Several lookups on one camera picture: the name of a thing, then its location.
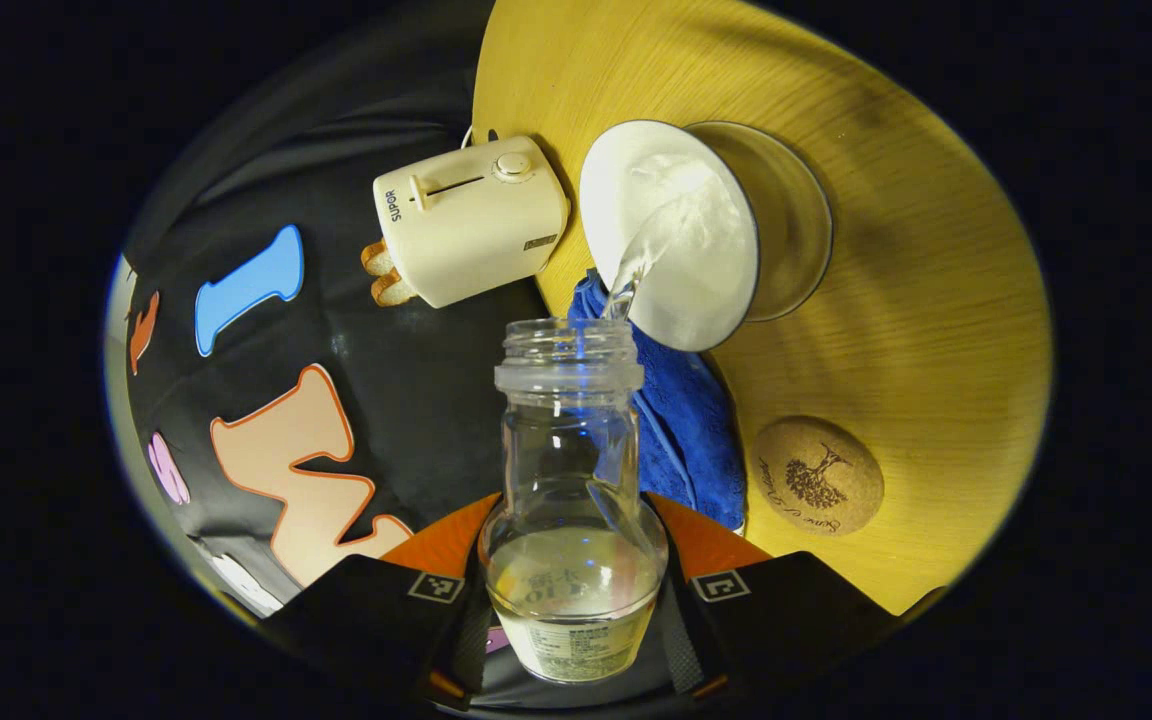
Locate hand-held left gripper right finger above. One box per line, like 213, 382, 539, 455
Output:
641, 492, 902, 701

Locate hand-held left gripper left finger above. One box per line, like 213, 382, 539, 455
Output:
261, 492, 502, 706

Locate round cork coaster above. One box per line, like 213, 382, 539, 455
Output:
753, 416, 885, 537

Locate clear glass water bottle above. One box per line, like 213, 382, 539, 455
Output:
477, 317, 670, 686

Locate yellow ceramic teacup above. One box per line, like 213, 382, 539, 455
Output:
579, 120, 760, 353

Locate blue towel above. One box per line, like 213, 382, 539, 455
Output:
568, 270, 747, 531

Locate black backdrop cloth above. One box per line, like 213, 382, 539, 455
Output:
104, 0, 577, 626

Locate cream toaster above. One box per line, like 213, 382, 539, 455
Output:
373, 136, 571, 309

